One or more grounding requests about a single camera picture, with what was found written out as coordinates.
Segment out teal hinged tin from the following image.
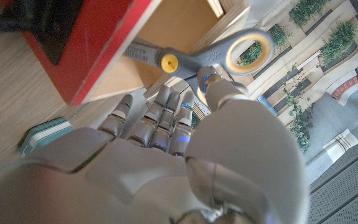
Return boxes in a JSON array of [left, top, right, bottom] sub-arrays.
[[19, 117, 74, 156]]

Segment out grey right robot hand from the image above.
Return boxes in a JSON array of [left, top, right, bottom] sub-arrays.
[[0, 67, 310, 224]]

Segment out red-front wooden drawer, black handle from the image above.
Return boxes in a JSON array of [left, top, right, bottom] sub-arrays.
[[0, 0, 226, 106]]

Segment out grey scissors with yellow handles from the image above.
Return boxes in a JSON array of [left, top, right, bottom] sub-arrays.
[[122, 28, 275, 106]]

